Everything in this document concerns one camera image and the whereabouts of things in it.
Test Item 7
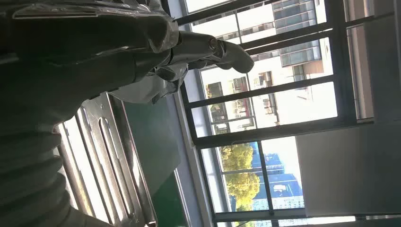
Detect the blue roof building outside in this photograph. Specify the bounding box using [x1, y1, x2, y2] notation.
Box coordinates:
[250, 142, 305, 211]

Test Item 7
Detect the white building outside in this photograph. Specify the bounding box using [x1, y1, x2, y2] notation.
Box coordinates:
[184, 0, 337, 135]

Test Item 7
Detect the yellow-green tree outside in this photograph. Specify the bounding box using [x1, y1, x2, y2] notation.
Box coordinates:
[219, 142, 261, 227]

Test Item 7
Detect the grey window sill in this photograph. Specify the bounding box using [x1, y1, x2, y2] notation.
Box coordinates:
[166, 92, 218, 227]

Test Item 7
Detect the ribbed grey left arm sleeve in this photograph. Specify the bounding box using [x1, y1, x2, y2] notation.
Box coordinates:
[0, 123, 114, 227]

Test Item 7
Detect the black window frame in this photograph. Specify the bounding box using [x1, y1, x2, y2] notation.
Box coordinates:
[169, 0, 401, 227]

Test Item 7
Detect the silver metal conveyor frame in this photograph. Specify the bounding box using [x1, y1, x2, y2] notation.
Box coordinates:
[54, 92, 159, 227]

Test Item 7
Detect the grey roller blind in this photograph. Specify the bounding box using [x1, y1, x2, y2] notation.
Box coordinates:
[295, 120, 401, 218]
[346, 0, 401, 122]

